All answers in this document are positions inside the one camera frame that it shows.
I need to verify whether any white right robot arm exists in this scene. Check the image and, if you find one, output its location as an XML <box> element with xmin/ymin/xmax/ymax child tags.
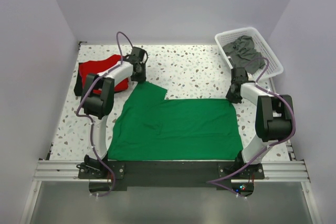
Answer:
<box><xmin>223</xmin><ymin>67</ymin><xmax>296</xmax><ymax>179</ymax></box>

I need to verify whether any grey t-shirt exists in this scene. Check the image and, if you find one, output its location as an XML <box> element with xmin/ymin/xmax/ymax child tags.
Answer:
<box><xmin>222</xmin><ymin>35</ymin><xmax>265</xmax><ymax>74</ymax></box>

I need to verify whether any red folded t-shirt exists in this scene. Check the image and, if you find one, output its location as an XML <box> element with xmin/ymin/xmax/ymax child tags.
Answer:
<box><xmin>78</xmin><ymin>55</ymin><xmax>121</xmax><ymax>88</ymax></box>

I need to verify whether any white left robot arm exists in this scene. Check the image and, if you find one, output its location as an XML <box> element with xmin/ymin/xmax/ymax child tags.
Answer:
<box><xmin>76</xmin><ymin>47</ymin><xmax>148</xmax><ymax>179</ymax></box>

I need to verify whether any black folded t-shirt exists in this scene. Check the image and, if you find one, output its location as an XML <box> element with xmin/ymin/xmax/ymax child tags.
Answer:
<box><xmin>73</xmin><ymin>72</ymin><xmax>83</xmax><ymax>97</ymax></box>

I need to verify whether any green t-shirt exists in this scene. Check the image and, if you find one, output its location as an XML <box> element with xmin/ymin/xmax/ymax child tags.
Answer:
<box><xmin>108</xmin><ymin>82</ymin><xmax>243</xmax><ymax>161</ymax></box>

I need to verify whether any aluminium frame rail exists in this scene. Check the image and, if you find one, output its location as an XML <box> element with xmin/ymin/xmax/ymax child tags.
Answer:
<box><xmin>20</xmin><ymin>159</ymin><xmax>321</xmax><ymax>223</ymax></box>

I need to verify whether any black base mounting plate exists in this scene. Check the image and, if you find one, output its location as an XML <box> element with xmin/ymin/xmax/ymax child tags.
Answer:
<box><xmin>76</xmin><ymin>161</ymin><xmax>265</xmax><ymax>196</ymax></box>

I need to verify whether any white plastic basket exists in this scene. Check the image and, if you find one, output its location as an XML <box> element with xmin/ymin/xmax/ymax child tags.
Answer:
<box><xmin>215</xmin><ymin>27</ymin><xmax>284</xmax><ymax>81</ymax></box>

